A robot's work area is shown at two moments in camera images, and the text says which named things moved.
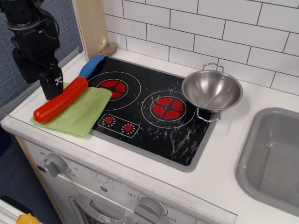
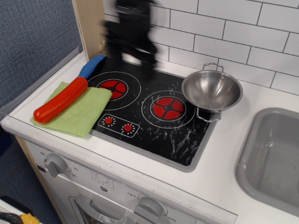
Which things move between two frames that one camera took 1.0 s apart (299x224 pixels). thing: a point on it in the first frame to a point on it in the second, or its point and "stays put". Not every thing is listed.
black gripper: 36,39 to 131,38
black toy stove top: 148,113 stays put
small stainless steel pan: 212,90 stays put
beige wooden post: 91,18 stays put
